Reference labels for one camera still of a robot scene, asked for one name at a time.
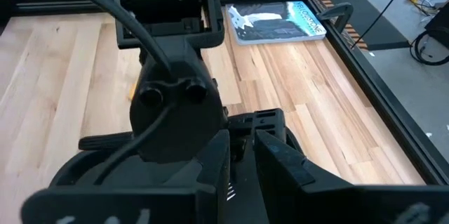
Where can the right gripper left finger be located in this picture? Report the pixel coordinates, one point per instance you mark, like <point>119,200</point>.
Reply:
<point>207,203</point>

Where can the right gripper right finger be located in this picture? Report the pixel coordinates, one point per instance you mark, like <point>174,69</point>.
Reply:
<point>291,199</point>

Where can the black aluminium table frame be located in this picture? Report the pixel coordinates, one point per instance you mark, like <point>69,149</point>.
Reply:
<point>382,97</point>

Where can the Yellowstone picture book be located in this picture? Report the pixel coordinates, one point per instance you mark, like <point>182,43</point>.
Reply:
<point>277,22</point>

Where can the black equipment box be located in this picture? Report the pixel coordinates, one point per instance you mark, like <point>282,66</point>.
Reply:
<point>440,24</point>

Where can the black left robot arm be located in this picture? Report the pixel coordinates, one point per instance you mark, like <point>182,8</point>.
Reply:
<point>175,118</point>

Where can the black table clamp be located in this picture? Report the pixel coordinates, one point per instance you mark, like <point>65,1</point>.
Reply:
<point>338,11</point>

